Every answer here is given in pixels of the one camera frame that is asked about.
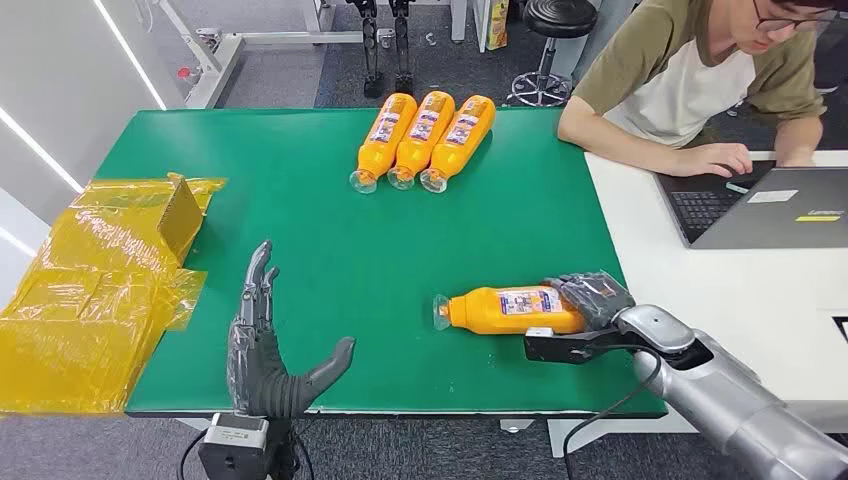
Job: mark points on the yellow plastic wrapped box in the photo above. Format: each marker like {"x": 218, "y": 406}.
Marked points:
{"x": 86, "y": 311}

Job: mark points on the black framed glasses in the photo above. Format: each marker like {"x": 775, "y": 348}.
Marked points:
{"x": 788, "y": 21}

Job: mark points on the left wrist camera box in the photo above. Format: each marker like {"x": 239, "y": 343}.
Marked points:
{"x": 232, "y": 444}

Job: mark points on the green table mat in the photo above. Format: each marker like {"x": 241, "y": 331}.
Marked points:
{"x": 371, "y": 265}

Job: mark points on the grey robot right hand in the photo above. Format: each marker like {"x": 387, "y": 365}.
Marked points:
{"x": 593, "y": 298}

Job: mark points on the person's left hand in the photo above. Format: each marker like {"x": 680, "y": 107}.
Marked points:
{"x": 795, "y": 159}

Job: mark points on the black round stool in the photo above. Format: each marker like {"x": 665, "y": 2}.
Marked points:
{"x": 553, "y": 40}

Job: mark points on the person's right hand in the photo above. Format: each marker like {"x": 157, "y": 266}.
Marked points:
{"x": 715, "y": 159}

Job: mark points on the grey laptop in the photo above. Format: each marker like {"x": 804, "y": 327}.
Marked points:
{"x": 775, "y": 218}

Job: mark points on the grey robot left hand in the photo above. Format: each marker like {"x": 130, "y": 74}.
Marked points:
{"x": 262, "y": 378}

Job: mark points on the yellow carton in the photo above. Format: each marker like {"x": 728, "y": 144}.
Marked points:
{"x": 498, "y": 23}

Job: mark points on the person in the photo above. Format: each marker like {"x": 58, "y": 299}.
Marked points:
{"x": 676, "y": 86}

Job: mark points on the black robot leg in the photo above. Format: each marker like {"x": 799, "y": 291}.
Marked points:
{"x": 371, "y": 46}
{"x": 402, "y": 46}

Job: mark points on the white metal frame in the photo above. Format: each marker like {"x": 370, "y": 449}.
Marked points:
{"x": 218, "y": 60}

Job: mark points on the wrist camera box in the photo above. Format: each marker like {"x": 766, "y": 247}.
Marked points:
{"x": 232, "y": 444}
{"x": 563, "y": 346}

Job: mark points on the orange juice bottle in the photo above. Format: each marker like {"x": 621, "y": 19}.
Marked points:
{"x": 384, "y": 136}
{"x": 460, "y": 139}
{"x": 484, "y": 311}
{"x": 421, "y": 136}

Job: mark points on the black flat object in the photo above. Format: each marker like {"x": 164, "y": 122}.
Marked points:
{"x": 842, "y": 328}

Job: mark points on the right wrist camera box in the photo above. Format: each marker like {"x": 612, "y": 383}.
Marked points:
{"x": 563, "y": 346}

